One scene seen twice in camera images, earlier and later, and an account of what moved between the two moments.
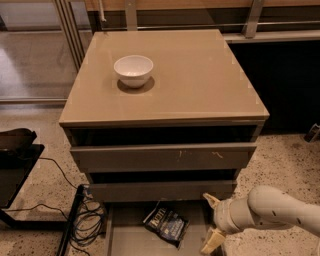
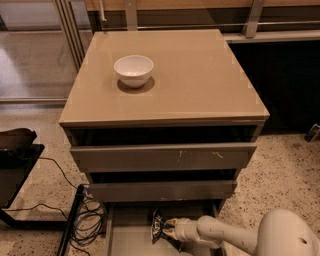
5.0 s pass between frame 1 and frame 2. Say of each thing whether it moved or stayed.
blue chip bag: moved
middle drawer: stayed
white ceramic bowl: stayed
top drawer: stayed
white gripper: moved
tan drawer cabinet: stayed
